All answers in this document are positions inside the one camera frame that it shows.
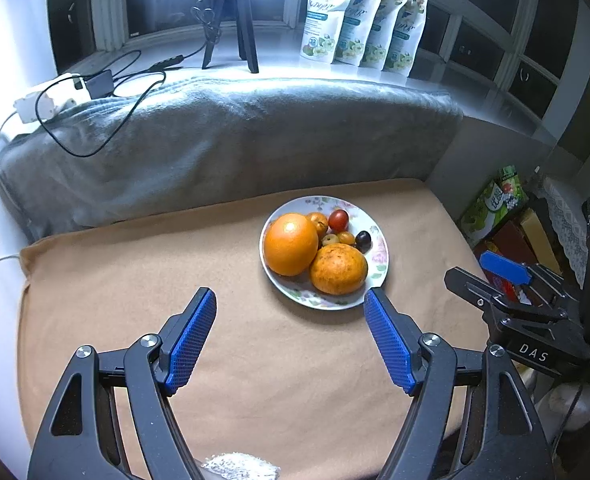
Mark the small red tomato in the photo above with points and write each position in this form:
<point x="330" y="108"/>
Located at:
<point x="338" y="219"/>

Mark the white power strip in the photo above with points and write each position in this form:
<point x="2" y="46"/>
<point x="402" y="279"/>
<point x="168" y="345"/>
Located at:
<point x="30" y="105"/>

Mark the large speckled orange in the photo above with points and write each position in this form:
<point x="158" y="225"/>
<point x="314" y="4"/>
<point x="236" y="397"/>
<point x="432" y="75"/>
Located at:
<point x="338" y="269"/>

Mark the red cardboard box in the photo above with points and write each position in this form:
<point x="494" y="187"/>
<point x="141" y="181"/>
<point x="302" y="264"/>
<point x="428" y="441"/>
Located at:
<point x="507" y="245"/>

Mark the brown longan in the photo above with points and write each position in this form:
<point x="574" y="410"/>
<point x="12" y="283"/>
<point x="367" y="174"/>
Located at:
<point x="330" y="239"/>

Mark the black tripod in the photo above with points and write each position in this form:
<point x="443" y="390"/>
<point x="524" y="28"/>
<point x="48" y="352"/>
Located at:
<point x="247" y="35"/>

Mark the person's right hand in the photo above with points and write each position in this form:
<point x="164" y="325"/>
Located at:
<point x="572" y="406"/>

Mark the floral white plate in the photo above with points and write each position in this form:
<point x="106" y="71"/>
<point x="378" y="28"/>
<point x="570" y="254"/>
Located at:
<point x="375" y="265"/>

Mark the yellow box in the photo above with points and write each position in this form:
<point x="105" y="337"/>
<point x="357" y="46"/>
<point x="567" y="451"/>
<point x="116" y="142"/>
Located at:
<point x="537" y="232"/>

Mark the tan blanket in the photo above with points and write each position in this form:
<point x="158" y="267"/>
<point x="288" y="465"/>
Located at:
<point x="125" y="270"/>

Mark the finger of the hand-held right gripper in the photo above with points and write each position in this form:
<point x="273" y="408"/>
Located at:
<point x="480" y="292"/>
<point x="505" y="267"/>

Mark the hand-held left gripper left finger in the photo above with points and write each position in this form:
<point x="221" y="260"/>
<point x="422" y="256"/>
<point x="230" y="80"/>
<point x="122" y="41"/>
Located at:
<point x="190" y="340"/>

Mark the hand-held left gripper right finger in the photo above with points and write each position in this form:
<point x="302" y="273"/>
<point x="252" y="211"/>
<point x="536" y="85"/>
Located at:
<point x="390" y="340"/>

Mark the white floral refill pouch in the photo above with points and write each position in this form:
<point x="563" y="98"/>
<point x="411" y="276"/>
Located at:
<point x="362" y="25"/>
<point x="325" y="15"/>
<point x="410" y="40"/>
<point x="387" y="35"/>

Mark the small orange kumquat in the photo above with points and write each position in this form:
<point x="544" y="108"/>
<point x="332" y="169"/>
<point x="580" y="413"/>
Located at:
<point x="345" y="237"/>

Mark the green snack packet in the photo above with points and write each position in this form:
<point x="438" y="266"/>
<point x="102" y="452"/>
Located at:
<point x="492" y="205"/>

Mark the white lace cloth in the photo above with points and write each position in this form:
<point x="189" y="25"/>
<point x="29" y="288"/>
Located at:
<point x="567" y="215"/>

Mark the dark purple grape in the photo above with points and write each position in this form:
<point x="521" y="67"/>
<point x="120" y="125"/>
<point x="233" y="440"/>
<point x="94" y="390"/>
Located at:
<point x="363" y="241"/>

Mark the black power adapter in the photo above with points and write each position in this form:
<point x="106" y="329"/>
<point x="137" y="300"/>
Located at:
<point x="100" y="83"/>

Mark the small mandarin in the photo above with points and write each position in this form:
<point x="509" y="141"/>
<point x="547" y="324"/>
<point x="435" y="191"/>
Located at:
<point x="320" y="221"/>

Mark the grey fleece blanket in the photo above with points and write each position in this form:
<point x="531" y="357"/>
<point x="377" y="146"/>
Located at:
<point x="225" y="150"/>

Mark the large smooth orange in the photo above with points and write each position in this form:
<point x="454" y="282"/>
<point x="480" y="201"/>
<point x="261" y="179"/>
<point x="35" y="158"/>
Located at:
<point x="291" y="244"/>

